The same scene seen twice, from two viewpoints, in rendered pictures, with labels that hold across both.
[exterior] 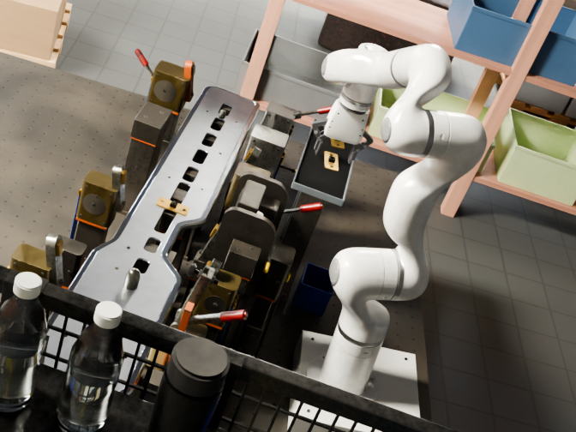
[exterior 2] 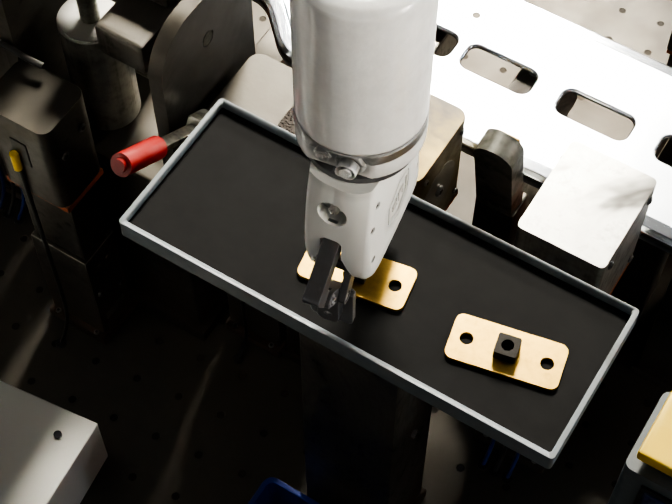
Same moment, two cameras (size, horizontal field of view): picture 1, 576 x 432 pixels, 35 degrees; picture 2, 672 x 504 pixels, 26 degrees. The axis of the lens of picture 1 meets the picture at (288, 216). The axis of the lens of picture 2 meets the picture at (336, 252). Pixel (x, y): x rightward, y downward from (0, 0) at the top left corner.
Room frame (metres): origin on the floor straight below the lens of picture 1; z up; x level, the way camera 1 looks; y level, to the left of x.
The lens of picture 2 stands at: (2.41, -0.52, 2.09)
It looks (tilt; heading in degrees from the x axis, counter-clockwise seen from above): 59 degrees down; 123
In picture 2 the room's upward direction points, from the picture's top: straight up
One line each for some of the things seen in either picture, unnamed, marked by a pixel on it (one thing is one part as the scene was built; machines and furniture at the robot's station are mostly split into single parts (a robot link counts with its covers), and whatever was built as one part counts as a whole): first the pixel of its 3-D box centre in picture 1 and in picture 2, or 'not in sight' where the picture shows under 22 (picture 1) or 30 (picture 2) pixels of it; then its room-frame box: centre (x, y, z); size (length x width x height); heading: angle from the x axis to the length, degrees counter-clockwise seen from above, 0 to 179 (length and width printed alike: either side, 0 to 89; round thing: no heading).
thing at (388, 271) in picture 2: (332, 159); (357, 270); (2.12, -0.06, 1.17); 0.08 x 0.04 x 0.01; 11
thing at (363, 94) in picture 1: (365, 72); (364, 26); (2.12, -0.05, 1.44); 0.09 x 0.08 x 0.13; 111
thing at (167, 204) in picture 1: (173, 205); not in sight; (1.89, 0.28, 1.01); 0.08 x 0.04 x 0.01; 91
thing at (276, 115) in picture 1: (269, 159); not in sight; (2.48, 0.12, 0.88); 0.12 x 0.07 x 0.36; 91
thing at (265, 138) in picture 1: (255, 195); (547, 337); (2.22, 0.11, 0.90); 0.13 x 0.08 x 0.41; 91
